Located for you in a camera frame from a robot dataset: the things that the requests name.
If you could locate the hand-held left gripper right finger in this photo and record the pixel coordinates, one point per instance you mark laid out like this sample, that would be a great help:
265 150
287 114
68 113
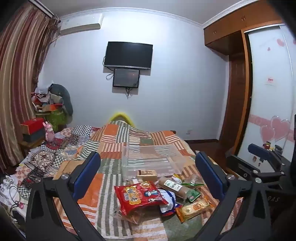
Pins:
208 173

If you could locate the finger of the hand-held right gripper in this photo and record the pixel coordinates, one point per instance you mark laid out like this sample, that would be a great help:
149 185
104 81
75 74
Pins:
240 165
256 149

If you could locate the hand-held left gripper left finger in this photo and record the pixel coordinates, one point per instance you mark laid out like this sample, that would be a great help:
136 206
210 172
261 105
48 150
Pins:
89 171

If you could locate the clear bag with green tie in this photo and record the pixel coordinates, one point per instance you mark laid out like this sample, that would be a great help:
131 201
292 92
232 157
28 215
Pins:
192 182

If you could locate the biscuit roll with green label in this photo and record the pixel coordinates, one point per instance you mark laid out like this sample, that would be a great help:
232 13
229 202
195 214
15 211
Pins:
172 185

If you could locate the orange yellow snack packet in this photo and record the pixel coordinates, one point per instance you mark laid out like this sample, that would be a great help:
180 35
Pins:
193 208

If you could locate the blue white snack packet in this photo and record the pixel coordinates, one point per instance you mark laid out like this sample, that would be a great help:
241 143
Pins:
168 204

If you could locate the red snack bag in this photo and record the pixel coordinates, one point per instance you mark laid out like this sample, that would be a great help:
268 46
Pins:
136 195

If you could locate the brown cake block packet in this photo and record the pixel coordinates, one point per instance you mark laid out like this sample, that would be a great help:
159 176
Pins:
146 176

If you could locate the clear plastic storage box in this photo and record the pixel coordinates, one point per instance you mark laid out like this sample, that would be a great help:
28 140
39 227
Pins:
150 157

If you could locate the clear bread packet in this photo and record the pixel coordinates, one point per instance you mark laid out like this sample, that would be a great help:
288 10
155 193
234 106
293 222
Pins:
136 219

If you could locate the green snack packet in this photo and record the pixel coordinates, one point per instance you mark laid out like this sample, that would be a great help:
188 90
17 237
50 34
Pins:
193 194

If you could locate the patchwork blanket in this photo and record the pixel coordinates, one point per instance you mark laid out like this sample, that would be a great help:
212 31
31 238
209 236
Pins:
115 143

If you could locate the pink toy rabbit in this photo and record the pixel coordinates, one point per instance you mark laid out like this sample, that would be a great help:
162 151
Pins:
49 132

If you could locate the yellow plastic object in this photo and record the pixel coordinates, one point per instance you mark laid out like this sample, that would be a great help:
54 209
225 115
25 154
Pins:
120 115

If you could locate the dark box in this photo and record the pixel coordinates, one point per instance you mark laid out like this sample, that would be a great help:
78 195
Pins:
34 138

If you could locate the paper door sticker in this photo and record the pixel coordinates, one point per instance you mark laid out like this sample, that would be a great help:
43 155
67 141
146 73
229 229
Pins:
269 80

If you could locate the red box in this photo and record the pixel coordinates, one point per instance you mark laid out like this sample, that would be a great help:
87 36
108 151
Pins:
32 125

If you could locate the pile of clutter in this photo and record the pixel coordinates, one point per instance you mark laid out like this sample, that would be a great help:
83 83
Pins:
41 97

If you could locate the striped brown curtain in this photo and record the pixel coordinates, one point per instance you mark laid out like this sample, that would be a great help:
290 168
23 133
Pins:
18 81

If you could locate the wooden overhead cabinet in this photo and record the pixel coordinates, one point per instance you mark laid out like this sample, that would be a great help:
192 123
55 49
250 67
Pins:
231 23

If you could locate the white air conditioner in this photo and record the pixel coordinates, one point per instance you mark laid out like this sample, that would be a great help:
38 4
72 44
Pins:
81 24

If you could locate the wall socket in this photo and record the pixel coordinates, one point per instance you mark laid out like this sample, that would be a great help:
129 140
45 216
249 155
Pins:
189 131

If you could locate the small black wall monitor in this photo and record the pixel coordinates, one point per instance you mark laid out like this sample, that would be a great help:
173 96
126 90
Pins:
126 77

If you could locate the black wall television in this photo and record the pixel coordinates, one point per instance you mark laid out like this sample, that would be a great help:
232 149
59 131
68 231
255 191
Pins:
128 54

